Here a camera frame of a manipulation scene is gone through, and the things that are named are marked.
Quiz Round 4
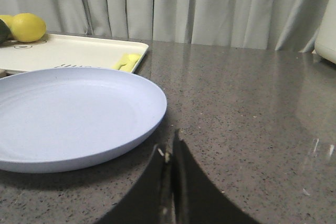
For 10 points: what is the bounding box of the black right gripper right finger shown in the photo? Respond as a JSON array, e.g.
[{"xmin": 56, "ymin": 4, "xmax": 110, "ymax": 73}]
[{"xmin": 172, "ymin": 130, "xmax": 257, "ymax": 223}]

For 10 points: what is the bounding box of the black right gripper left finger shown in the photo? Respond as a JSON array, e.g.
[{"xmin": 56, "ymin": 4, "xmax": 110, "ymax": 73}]
[{"xmin": 97, "ymin": 144, "xmax": 173, "ymax": 223}]

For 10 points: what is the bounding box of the light blue round plate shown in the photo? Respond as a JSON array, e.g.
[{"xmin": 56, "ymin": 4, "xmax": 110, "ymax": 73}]
[{"xmin": 1, "ymin": 68, "xmax": 167, "ymax": 173}]

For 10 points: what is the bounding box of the cream rectangular tray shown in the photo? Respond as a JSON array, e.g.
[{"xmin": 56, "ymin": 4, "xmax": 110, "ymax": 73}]
[{"xmin": 1, "ymin": 34, "xmax": 149, "ymax": 74}]

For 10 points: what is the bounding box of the pale yellow plastic knife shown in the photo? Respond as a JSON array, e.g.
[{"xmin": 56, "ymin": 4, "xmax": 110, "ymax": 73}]
[{"xmin": 112, "ymin": 54, "xmax": 141, "ymax": 72}]

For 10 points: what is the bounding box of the white appliance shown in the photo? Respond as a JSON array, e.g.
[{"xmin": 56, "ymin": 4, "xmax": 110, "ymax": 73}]
[{"xmin": 314, "ymin": 0, "xmax": 336, "ymax": 63}]

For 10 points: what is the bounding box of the grey pleated curtain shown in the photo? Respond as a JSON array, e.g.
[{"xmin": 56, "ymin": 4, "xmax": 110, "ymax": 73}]
[{"xmin": 1, "ymin": 0, "xmax": 328, "ymax": 52}]

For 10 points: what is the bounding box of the yellow lemon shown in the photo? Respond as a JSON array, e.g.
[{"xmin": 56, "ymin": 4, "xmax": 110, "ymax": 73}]
[{"xmin": 1, "ymin": 13, "xmax": 46, "ymax": 43}]

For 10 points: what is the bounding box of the dark green lime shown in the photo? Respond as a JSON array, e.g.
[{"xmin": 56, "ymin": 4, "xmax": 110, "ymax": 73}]
[{"xmin": 0, "ymin": 20, "xmax": 12, "ymax": 44}]

